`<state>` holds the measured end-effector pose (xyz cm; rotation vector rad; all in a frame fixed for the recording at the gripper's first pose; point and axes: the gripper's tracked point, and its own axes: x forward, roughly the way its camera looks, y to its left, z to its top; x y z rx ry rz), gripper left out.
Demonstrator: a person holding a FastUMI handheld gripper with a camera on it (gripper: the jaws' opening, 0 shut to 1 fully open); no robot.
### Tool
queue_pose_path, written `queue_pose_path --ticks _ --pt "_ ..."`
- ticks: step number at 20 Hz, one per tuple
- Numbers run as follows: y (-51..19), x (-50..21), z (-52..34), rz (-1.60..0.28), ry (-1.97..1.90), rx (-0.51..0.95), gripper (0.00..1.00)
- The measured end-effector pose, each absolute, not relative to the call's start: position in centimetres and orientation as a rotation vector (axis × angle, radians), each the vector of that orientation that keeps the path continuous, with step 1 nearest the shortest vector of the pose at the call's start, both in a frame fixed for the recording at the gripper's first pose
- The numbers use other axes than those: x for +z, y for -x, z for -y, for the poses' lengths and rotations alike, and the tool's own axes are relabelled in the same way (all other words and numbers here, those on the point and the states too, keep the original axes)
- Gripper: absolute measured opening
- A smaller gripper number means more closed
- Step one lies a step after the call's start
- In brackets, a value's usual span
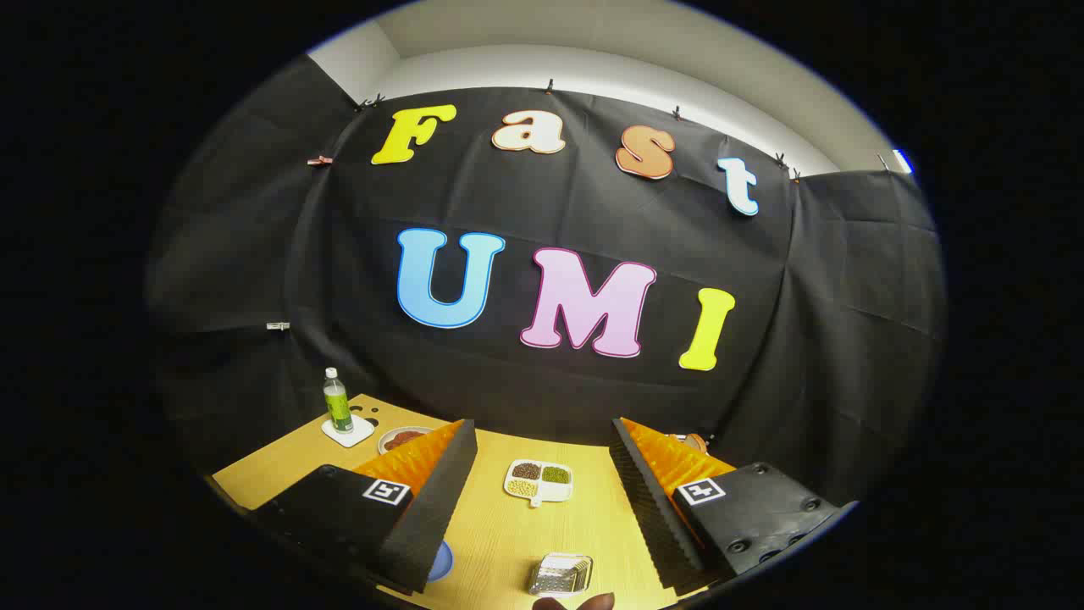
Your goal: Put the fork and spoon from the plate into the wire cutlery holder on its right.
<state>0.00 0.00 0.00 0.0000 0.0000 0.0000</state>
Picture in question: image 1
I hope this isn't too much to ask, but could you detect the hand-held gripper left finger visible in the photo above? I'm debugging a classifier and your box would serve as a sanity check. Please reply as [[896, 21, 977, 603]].
[[246, 418, 479, 596]]

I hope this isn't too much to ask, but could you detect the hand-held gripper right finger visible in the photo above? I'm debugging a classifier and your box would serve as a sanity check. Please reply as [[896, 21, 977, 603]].
[[610, 417, 858, 596]]

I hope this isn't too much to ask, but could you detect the plate of meat and vegetables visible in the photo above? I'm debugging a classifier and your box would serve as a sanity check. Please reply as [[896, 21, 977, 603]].
[[378, 425, 434, 456]]

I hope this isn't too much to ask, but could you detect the white divided tray with beans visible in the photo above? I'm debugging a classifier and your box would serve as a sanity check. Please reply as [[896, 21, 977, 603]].
[[503, 458, 574, 508]]

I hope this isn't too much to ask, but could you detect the white square coaster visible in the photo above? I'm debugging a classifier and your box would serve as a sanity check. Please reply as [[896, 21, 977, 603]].
[[321, 413, 375, 448]]

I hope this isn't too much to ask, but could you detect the perforated metal basket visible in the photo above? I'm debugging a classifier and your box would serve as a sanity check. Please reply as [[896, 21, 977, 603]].
[[527, 552, 595, 598]]

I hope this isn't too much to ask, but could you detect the green label plastic bottle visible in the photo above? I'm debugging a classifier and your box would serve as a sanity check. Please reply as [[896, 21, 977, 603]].
[[323, 367, 355, 435]]

